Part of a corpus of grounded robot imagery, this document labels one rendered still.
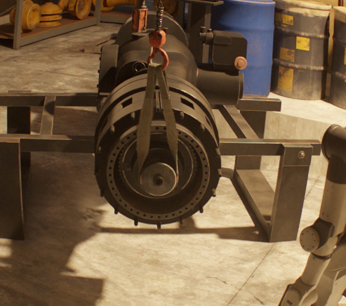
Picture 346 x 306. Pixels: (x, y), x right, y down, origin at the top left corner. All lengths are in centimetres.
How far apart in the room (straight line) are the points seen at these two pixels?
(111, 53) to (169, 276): 137
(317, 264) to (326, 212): 17
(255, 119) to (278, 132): 44
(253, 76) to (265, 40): 32
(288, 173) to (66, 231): 138
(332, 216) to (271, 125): 363
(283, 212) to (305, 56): 201
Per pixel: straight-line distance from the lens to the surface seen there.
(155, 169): 272
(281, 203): 408
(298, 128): 534
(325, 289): 217
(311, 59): 580
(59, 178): 495
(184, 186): 290
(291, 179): 404
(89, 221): 431
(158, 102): 277
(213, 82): 417
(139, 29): 283
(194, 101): 304
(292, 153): 397
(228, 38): 414
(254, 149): 397
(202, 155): 277
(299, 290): 195
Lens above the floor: 186
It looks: 18 degrees down
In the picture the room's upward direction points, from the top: 4 degrees clockwise
